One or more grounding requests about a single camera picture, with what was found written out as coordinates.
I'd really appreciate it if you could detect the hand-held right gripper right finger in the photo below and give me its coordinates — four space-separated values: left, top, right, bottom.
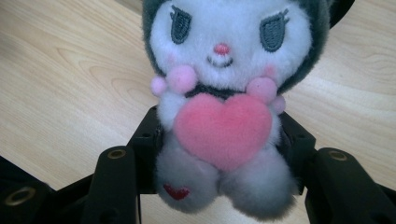
276 111 319 196

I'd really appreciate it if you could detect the grey and white plush toy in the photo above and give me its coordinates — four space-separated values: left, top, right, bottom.
141 0 332 222

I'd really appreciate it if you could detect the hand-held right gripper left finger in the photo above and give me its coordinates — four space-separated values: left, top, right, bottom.
126 105 165 196

